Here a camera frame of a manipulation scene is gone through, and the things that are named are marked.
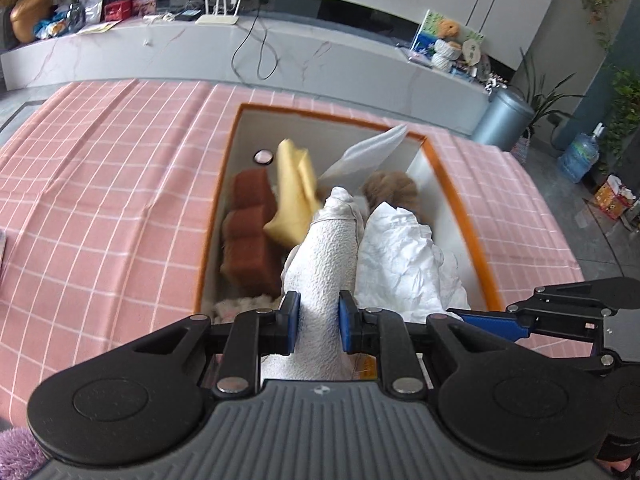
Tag black cable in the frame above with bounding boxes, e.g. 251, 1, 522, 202
231, 12, 278, 81

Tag white router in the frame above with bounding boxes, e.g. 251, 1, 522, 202
195, 0, 246, 26

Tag plush toys on counter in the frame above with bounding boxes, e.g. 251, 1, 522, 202
409, 9, 485, 68

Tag long-leaf potted plant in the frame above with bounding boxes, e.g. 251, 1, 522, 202
517, 47, 586, 133

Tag orange snack carton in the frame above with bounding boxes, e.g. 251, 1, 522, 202
594, 174, 636, 221

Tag brown plush scarf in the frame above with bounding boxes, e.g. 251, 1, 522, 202
361, 170, 436, 226

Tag red box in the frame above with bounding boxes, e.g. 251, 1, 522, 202
104, 0, 133, 22

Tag pink checked tablecloth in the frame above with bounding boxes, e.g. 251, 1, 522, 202
0, 77, 586, 428

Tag blue water jug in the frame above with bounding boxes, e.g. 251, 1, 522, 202
557, 122, 606, 184

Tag white marble cabinet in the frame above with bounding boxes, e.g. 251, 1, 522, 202
0, 12, 493, 136

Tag orange cardboard box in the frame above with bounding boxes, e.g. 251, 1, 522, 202
192, 102, 506, 383

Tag brown teddy bear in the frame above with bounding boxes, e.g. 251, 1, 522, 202
434, 17, 463, 41

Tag person's right hand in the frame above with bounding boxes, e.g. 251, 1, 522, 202
599, 457, 640, 480

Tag blue snack bag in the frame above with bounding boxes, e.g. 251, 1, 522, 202
34, 12, 71, 41

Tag golden gourd vase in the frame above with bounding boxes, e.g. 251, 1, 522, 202
10, 0, 53, 43

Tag fluffy beige cloth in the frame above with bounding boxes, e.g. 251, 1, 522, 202
212, 294, 283, 326

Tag green ivy plant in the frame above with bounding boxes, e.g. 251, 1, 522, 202
597, 67, 640, 176

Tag brown scouring sponge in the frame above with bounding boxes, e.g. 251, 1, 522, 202
220, 167, 283, 298

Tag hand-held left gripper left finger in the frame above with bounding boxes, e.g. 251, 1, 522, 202
131, 290, 301, 398

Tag grey trash bin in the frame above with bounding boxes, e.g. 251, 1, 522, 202
470, 85, 536, 153

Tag pink woven basket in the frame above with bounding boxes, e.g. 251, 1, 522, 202
510, 127, 532, 165

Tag yellow cloth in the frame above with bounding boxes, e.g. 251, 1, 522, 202
262, 138, 323, 249

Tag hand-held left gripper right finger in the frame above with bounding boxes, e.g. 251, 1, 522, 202
338, 289, 507, 397

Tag yellow envelope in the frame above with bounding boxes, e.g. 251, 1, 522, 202
75, 20, 123, 36

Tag purple fluffy cloth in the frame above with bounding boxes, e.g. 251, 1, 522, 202
0, 427, 48, 480

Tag white fleece cloth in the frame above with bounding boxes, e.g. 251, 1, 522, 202
262, 186, 366, 381

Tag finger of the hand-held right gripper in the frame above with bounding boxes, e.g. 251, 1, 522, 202
506, 276, 632, 332
446, 307, 618, 375

